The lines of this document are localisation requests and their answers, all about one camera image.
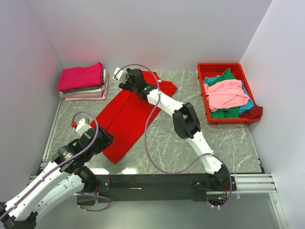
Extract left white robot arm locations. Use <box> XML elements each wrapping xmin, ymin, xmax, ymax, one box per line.
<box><xmin>0</xmin><ymin>124</ymin><xmax>114</xmax><ymax>229</ymax></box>

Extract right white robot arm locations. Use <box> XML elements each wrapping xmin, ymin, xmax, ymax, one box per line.
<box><xmin>113</xmin><ymin>66</ymin><xmax>233</xmax><ymax>191</ymax></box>

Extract folded light pink t-shirt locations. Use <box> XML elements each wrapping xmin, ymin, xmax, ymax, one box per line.
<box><xmin>62</xmin><ymin>70</ymin><xmax>109</xmax><ymax>101</ymax></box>

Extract folded magenta t-shirt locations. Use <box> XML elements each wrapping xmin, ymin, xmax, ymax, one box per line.
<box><xmin>57</xmin><ymin>62</ymin><xmax>103</xmax><ymax>92</ymax></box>

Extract red plastic bin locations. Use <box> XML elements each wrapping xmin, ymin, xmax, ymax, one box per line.
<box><xmin>197</xmin><ymin>62</ymin><xmax>261</xmax><ymax>125</ymax></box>

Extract pink t-shirt in bin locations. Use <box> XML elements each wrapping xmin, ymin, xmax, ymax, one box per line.
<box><xmin>203</xmin><ymin>79</ymin><xmax>250</xmax><ymax>112</ymax></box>

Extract green t-shirt in bin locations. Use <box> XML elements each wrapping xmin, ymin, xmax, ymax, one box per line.
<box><xmin>208</xmin><ymin>69</ymin><xmax>239</xmax><ymax>119</ymax></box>

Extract light blue t-shirt in bin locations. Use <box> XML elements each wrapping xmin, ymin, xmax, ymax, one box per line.
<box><xmin>203</xmin><ymin>76</ymin><xmax>254</xmax><ymax>114</ymax></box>

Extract dark red t-shirt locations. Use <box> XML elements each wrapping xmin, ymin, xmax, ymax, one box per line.
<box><xmin>239</xmin><ymin>105</ymin><xmax>263</xmax><ymax>119</ymax></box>

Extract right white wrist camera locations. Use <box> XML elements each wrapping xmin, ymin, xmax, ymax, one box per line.
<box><xmin>112</xmin><ymin>67</ymin><xmax>128</xmax><ymax>84</ymax></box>

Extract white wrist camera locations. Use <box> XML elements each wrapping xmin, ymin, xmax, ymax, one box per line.
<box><xmin>71</xmin><ymin>118</ymin><xmax>91</xmax><ymax>136</ymax></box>
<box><xmin>112</xmin><ymin>67</ymin><xmax>128</xmax><ymax>84</ymax></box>

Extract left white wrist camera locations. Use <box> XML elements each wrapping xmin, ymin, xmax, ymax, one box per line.
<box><xmin>71</xmin><ymin>118</ymin><xmax>91</xmax><ymax>136</ymax></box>

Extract aluminium frame rail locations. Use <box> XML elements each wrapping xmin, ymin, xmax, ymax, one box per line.
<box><xmin>25</xmin><ymin>156</ymin><xmax>278</xmax><ymax>196</ymax></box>

